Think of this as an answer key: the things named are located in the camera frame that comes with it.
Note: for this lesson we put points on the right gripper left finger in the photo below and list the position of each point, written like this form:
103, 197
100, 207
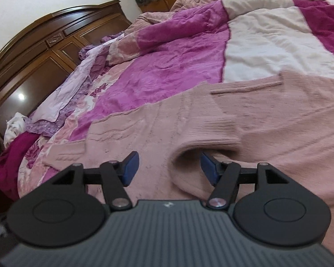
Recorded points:
116, 176

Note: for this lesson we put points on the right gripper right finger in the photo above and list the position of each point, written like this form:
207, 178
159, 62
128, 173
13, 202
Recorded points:
223, 176

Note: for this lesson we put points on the pink knit cardigan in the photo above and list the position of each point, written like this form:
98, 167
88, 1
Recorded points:
286, 120

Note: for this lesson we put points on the lilac ruffled pillow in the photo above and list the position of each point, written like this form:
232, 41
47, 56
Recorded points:
50, 116

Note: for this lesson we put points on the magenta pillow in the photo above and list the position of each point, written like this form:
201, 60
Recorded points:
10, 161

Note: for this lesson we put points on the white crumpled cloth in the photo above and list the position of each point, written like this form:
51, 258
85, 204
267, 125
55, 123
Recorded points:
14, 127

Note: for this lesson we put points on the magenta patchwork quilt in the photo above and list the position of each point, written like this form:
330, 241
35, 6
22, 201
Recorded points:
223, 41

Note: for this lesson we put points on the dark wooden headboard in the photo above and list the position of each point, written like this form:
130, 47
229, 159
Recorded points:
40, 57

